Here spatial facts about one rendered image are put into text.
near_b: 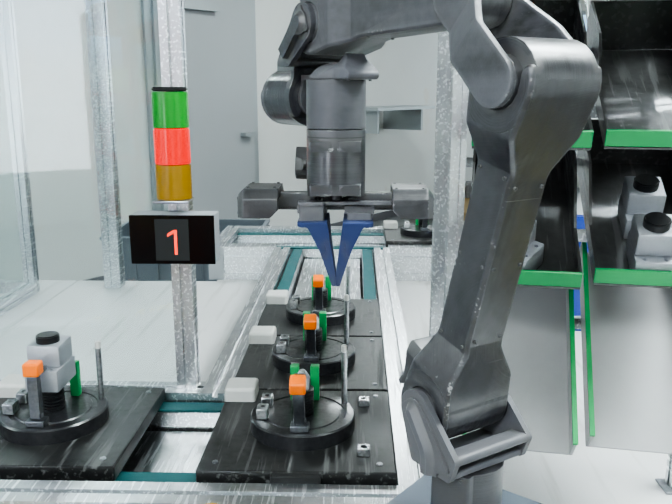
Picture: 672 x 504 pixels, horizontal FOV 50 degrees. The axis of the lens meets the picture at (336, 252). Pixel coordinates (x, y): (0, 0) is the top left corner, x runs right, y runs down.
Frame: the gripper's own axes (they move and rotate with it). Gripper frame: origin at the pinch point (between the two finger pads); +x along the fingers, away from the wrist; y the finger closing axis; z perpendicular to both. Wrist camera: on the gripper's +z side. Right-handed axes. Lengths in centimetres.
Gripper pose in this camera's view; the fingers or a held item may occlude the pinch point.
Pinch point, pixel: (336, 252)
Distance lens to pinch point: 72.6
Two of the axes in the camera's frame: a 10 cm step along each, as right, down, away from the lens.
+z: 0.3, -2.2, 9.8
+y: -10.0, -0.1, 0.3
